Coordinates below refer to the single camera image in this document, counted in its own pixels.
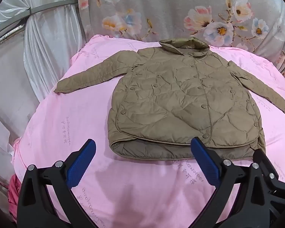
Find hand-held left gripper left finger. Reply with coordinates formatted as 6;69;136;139
17;138;97;228

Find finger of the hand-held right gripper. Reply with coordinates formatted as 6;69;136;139
253;148;285;228

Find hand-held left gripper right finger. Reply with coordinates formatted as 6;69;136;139
191;136;269;228

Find brown quilted jacket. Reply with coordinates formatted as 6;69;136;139
54;39;285;160

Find pink printed blanket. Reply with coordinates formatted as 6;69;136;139
8;34;285;228

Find red cloth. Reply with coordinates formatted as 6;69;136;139
8;174;22;222

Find white satin curtain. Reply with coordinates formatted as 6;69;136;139
0;0;86;188

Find grey floral sheet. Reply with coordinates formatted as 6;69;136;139
76;0;285;79

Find grey metal pole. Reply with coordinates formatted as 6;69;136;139
0;0;79;41

